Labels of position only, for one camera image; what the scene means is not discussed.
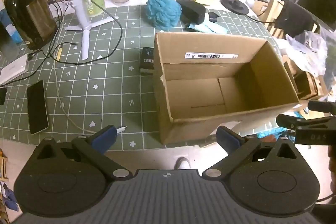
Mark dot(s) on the black trash bag roll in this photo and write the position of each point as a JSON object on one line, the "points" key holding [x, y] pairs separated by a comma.
{"points": [[213, 18]]}

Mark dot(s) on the black cloth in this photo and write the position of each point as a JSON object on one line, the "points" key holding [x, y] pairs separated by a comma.
{"points": [[294, 16]]}

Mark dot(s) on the black kettle base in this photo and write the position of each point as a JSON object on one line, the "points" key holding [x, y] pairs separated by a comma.
{"points": [[235, 5]]}

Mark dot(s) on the blue white carton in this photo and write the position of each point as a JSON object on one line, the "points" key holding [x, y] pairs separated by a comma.
{"points": [[11, 32]]}

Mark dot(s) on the green checkered tablecloth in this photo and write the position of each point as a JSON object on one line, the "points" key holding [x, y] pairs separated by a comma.
{"points": [[105, 82]]}

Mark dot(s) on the wooden chair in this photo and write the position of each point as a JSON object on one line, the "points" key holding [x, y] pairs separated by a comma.
{"points": [[273, 11]]}

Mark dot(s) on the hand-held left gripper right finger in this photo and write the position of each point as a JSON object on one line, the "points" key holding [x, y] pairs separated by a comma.
{"points": [[227, 138]]}

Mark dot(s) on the blue bath loofah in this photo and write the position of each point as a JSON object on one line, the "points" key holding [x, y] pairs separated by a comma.
{"points": [[162, 10]]}

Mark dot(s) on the white phone gimbal tripod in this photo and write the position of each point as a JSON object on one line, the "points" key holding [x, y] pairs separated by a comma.
{"points": [[82, 16]]}

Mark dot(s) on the small black adapter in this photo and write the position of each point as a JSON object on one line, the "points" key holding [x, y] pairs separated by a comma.
{"points": [[2, 95]]}

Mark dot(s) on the green label jar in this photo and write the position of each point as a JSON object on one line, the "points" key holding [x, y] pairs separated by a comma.
{"points": [[94, 3]]}

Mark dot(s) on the small black box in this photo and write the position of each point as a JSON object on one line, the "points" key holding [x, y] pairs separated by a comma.
{"points": [[146, 58]]}

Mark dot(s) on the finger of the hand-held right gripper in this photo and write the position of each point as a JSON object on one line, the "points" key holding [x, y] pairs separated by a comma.
{"points": [[321, 107], [287, 121]]}

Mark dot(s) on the plain brown cardboard box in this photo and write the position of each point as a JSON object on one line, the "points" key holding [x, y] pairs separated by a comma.
{"points": [[304, 82]]}

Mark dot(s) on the black smartphone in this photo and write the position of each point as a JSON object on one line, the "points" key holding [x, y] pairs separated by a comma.
{"points": [[38, 108]]}

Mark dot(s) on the clear plastic bag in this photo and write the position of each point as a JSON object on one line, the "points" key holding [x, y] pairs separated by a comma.
{"points": [[309, 53]]}

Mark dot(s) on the green wet wipes pack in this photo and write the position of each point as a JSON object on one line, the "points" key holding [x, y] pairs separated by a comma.
{"points": [[210, 28]]}

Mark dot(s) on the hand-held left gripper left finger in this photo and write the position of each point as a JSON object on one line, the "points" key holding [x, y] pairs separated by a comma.
{"points": [[105, 138]]}

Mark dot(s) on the grey slipper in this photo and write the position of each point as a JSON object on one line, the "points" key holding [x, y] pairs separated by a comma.
{"points": [[183, 163]]}

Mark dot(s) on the black electric kettle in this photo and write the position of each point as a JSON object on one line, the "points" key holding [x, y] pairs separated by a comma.
{"points": [[29, 14]]}

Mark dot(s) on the cardboard box with barcode label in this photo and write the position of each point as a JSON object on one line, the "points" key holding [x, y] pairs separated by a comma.
{"points": [[197, 98]]}

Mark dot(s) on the white power bank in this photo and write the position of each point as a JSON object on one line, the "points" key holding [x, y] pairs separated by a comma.
{"points": [[13, 69]]}

